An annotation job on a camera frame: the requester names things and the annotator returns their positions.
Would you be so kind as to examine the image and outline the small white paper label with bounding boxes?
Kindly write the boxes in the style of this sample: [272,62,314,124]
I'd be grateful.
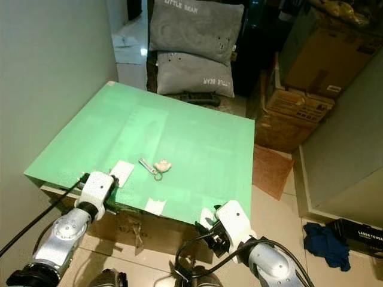
[199,207,216,228]
[144,197,166,216]

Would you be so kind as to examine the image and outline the large white paper label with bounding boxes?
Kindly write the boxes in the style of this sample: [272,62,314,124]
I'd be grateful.
[109,160,135,187]

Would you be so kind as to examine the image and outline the cardboard box under table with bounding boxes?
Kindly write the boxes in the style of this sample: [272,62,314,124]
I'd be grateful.
[39,184,207,258]

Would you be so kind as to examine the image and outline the robot right leg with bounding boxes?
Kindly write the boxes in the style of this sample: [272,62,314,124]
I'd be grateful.
[171,266,211,287]

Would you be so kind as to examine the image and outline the silver key with white charm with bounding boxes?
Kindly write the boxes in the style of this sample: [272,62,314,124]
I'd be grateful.
[138,157,172,181]

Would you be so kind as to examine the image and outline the brown floor mat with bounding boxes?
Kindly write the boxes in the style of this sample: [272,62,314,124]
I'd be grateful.
[251,144,296,201]

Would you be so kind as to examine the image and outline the green table mat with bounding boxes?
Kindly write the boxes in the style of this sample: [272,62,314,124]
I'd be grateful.
[23,81,256,227]

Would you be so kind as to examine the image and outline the low brown cardboard box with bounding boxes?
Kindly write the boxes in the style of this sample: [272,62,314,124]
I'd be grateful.
[254,111,315,154]

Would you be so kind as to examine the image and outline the blue cloth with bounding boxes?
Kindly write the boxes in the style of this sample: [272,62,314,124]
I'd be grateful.
[303,222,352,273]

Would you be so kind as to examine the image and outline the printed cardboard box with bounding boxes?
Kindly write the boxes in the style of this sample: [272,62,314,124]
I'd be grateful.
[263,54,336,124]

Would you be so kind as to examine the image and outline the small grey bear pillow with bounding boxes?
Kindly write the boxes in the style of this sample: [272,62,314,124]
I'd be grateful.
[156,51,236,99]

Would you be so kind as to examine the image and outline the black laser toner box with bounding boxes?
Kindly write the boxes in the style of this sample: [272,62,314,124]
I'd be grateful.
[328,218,383,259]

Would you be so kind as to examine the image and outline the white cabinet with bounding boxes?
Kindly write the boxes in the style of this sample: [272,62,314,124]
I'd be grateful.
[298,66,383,223]

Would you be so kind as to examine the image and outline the large grey bear pillow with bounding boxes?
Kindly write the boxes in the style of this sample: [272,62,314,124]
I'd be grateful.
[148,0,245,65]

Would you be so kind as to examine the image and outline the large plain cardboard box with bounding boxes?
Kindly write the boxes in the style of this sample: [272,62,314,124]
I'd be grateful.
[282,5,383,99]

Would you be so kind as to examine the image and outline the yellow items on box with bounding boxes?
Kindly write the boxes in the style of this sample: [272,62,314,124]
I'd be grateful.
[308,0,373,25]

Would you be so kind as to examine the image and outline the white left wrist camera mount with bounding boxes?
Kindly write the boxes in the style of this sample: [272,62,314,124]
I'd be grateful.
[77,172,115,211]

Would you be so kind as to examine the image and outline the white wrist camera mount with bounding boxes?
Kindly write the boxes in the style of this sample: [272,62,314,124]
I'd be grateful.
[215,200,256,249]
[77,172,115,211]

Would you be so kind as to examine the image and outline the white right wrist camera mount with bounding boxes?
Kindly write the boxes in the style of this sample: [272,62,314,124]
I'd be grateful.
[215,200,256,249]

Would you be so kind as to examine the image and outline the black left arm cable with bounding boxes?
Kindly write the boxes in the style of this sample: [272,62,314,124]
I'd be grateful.
[0,172,92,259]

